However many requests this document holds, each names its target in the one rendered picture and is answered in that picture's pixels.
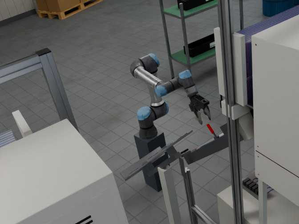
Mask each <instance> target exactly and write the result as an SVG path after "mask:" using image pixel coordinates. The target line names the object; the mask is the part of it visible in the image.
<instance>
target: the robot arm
mask: <svg viewBox="0 0 299 224"><path fill-rule="evenodd" d="M159 65H160V63H159V60H158V58H157V57H156V56H155V55H154V54H152V53H150V54H147V55H145V56H143V57H141V58H138V59H136V60H134V61H133V62H132V64H131V66H130V72H131V74H132V75H133V76H134V77H135V78H136V79H140V80H142V81H143V82H145V83H146V84H148V88H149V93H150V97H151V102H150V107H147V106H145V107H142V108H140V109H139V110H138V112H137V119H138V122H139V126H140V130H139V136H140V137H141V138H142V139H151V138H154V137H155V136H156V135H157V133H158V131H157V129H156V127H155V126H154V123H153V121H155V120H157V119H158V118H160V117H162V116H164V115H166V114H167V113H168V111H169V107H168V105H167V103H166V102H165V101H164V100H163V99H162V96H165V95H166V94H168V93H170V92H172V91H175V90H177V89H179V88H181V87H184V89H185V91H186V93H187V96H188V97H189V99H190V101H191V102H190V104H189V107H190V109H191V111H192V112H194V113H195V115H196V116H195V120H198V121H199V123H200V124H201V125H202V119H201V113H200V112H199V111H200V109H203V111H204V114H205V115H207V116H208V118H209V120H211V116H210V110H209V107H208V104H209V101H208V100H207V99H205V98H204V97H202V96H200V95H199V94H198V91H197V87H196V85H195V83H194V80H193V78H192V75H191V73H190V71H189V70H185V71H183V72H181V73H179V76H177V77H175V78H173V79H172V80H170V81H167V82H163V81H162V80H160V79H158V77H157V71H158V68H157V67H159ZM198 110H199V111H198Z"/></svg>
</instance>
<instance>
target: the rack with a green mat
mask: <svg viewBox="0 0 299 224"><path fill-rule="evenodd" d="M159 3H160V9H161V15H162V22H163V28H164V34H165V39H166V47H167V52H168V58H169V64H170V71H171V77H172V79H173V78H174V70H173V65H172V60H174V61H176V62H178V63H180V64H182V65H185V66H187V67H188V70H189V71H190V73H191V67H192V66H194V65H196V64H198V63H200V62H203V61H205V60H207V59H209V58H211V57H214V56H216V51H215V48H213V49H211V50H209V51H206V52H204V53H202V54H200V55H197V56H195V57H193V58H192V57H190V56H189V49H188V42H187V34H186V25H185V19H186V18H188V17H191V16H194V15H196V14H199V13H201V12H204V11H207V10H209V9H212V8H215V7H218V0H214V1H211V2H208V3H206V4H203V5H200V6H198V7H195V8H193V9H190V10H187V11H186V10H183V3H180V4H179V7H180V9H179V8H178V5H175V6H173V7H170V8H167V9H164V8H163V2H162V0H159ZM239 9H240V29H241V30H242V29H244V26H243V2H242V0H239ZM165 14H166V15H169V16H172V17H175V18H179V19H181V21H182V30H183V37H184V44H185V51H186V55H185V54H184V49H183V50H181V51H178V52H176V53H174V54H171V53H170V45H169V39H168V33H167V27H166V20H165ZM218 17H219V13H218ZM218 22H219V20H218ZM219 27H220V25H219ZM191 75H192V73H191Z"/></svg>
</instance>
